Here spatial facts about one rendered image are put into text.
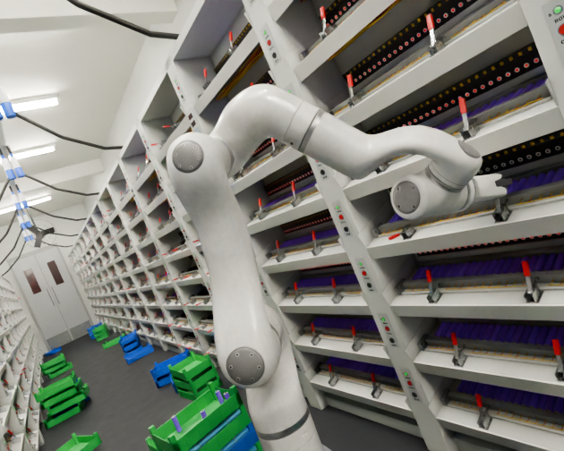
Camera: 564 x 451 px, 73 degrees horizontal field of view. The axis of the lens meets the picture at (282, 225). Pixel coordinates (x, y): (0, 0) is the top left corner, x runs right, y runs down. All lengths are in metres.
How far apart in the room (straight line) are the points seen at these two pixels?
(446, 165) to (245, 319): 0.45
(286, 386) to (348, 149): 0.49
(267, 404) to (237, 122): 0.56
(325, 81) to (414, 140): 0.68
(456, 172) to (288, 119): 0.31
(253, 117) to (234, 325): 0.39
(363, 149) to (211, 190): 0.29
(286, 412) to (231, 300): 0.25
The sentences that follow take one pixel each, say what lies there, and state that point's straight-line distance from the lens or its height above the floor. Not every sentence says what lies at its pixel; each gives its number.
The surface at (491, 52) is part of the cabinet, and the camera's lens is 1.14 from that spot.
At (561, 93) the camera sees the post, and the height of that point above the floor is 0.97.
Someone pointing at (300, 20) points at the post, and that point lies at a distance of 1.41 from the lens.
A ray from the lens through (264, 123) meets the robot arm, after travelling 0.74.
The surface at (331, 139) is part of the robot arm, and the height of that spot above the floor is 1.06.
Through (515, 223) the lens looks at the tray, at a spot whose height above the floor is 0.75.
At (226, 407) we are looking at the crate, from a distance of 1.63.
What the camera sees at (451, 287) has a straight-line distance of 1.22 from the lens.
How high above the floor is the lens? 0.98
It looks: 3 degrees down
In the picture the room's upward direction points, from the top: 23 degrees counter-clockwise
